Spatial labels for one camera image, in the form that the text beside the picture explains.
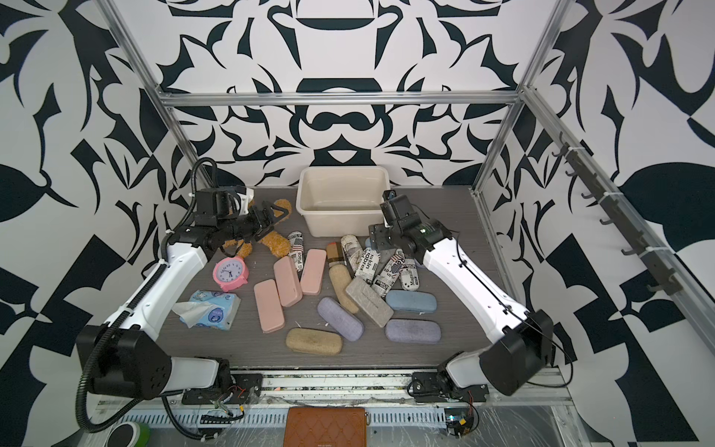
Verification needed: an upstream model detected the purple glasses case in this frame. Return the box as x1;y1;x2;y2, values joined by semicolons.
385;320;441;345
317;297;364;342

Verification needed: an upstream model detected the tan woven glasses case front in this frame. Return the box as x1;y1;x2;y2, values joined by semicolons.
285;328;343;356

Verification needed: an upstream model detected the tan woven glasses case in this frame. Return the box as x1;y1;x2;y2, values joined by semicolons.
329;264;359;315
285;328;343;356

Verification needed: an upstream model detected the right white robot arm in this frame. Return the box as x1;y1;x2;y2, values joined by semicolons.
370;195;565;396

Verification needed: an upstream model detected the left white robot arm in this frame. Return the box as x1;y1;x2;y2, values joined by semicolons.
74;158;289;433

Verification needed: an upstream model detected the map print glasses case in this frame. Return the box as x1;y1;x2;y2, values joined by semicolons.
341;235;363;274

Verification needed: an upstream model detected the beige plastic storage box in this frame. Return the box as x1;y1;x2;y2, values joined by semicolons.
296;166;390;238

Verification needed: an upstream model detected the plaid brown glasses case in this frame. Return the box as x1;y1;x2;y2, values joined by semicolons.
326;242;344;268

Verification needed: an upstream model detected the tan woven glasses case centre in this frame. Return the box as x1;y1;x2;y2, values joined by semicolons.
329;264;359;315

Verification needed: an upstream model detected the blue glasses case front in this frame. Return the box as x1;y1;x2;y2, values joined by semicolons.
385;290;438;314

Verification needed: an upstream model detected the pink glasses case middle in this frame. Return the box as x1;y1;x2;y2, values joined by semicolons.
273;256;303;307

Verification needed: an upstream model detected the pink glasses case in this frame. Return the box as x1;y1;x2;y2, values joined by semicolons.
253;279;285;333
301;249;327;296
273;256;303;307

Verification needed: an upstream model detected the pink glasses case right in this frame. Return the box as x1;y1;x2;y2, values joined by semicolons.
301;249;327;296

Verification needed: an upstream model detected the pink glasses case front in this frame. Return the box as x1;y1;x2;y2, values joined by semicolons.
253;279;285;333

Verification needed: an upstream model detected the orange plush teddy bear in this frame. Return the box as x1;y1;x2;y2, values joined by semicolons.
220;199;292;259

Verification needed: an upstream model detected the newspaper print case left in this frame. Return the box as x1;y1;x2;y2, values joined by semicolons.
287;231;305;273

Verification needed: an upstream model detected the newspaper print case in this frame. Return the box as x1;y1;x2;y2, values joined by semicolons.
287;231;305;273
355;248;380;285

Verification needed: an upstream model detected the newspaper print case centre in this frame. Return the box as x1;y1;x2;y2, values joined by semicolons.
355;248;380;285

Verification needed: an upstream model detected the newspaper flag case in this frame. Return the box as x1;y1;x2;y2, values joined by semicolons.
372;249;405;298

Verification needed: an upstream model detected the pink alarm clock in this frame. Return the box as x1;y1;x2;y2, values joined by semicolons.
212;258;249;292

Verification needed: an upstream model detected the grey woven rectangular case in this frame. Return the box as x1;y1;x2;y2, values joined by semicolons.
346;278;394;328

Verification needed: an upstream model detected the blue tissue pack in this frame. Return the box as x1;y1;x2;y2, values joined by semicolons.
171;291;241;331

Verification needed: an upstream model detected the green circuit board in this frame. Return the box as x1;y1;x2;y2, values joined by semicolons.
445;406;480;439

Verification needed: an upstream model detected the brown quilted leather wallet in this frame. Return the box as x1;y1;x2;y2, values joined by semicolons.
283;407;368;447

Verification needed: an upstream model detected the green tape roll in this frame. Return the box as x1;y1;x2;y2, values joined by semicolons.
104;422;151;447

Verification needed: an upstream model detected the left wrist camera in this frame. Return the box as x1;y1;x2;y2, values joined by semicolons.
233;186;254;215

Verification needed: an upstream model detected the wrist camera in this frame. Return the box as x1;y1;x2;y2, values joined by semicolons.
380;189;415;226
233;186;254;215

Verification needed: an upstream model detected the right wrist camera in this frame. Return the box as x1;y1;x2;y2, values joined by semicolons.
380;189;415;226

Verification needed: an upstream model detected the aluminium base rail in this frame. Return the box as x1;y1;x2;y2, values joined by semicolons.
94;367;573;409

